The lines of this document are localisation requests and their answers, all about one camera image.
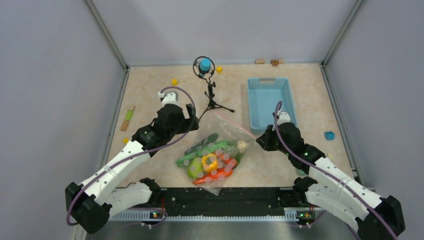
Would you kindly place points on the green and wood block stick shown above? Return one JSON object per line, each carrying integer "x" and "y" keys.
{"x": 127, "y": 118}

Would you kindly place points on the wrinkled orange-red chili pepper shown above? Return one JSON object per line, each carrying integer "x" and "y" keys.
{"x": 225, "y": 159}

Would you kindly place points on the green leafy vegetable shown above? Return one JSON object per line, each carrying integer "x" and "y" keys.
{"x": 232, "y": 150}

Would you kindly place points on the yellow bell pepper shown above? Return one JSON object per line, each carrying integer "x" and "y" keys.
{"x": 209, "y": 162}

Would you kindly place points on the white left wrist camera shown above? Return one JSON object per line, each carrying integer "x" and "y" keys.
{"x": 169, "y": 98}

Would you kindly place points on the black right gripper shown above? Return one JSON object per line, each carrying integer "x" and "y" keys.
{"x": 265, "y": 139}

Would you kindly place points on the wooden cork pieces at wall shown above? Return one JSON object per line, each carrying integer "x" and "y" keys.
{"x": 273, "y": 62}

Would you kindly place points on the clear pink zip top bag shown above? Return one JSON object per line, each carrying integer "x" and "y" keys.
{"x": 227, "y": 130}

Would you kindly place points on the dark green cucumber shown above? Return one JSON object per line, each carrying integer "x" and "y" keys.
{"x": 202, "y": 143}

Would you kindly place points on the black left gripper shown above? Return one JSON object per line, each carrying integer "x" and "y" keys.
{"x": 189, "y": 124}

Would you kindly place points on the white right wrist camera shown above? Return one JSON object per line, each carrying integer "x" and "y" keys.
{"x": 280, "y": 117}

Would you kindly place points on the blue microphone in shock mount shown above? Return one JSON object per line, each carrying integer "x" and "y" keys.
{"x": 203, "y": 67}

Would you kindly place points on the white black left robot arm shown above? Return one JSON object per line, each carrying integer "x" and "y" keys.
{"x": 91, "y": 203}

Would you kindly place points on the smooth orange carrot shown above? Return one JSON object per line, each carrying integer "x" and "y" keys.
{"x": 221, "y": 174}

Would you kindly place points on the light blue perforated plastic basket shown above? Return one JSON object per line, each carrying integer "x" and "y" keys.
{"x": 263, "y": 95}

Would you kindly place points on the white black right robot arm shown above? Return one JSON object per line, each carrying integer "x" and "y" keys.
{"x": 371, "y": 216}

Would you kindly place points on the blue cube block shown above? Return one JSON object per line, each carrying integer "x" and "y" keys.
{"x": 329, "y": 135}

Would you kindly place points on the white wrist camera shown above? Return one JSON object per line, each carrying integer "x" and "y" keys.
{"x": 169, "y": 98}
{"x": 280, "y": 117}

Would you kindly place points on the yellow cube near microphone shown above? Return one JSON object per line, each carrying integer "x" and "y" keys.
{"x": 219, "y": 69}

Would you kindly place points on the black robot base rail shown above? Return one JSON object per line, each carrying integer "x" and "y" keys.
{"x": 232, "y": 202}

